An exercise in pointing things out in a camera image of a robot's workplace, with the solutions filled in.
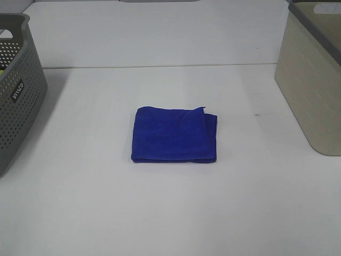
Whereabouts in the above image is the blue folded towel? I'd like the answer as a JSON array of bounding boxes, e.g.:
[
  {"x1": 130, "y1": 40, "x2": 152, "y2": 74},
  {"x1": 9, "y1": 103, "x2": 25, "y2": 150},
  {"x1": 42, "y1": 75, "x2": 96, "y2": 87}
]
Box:
[{"x1": 131, "y1": 107, "x2": 217, "y2": 163}]

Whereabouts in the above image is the beige plastic basket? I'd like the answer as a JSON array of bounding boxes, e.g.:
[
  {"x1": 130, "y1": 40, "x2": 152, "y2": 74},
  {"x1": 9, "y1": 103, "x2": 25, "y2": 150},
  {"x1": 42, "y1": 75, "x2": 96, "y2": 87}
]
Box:
[{"x1": 274, "y1": 1, "x2": 340, "y2": 156}]

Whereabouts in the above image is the grey perforated plastic basket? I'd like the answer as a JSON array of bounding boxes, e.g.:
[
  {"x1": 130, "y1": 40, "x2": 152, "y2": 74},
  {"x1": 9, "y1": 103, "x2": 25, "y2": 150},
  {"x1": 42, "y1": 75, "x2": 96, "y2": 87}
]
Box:
[{"x1": 1, "y1": 13, "x2": 47, "y2": 175}]

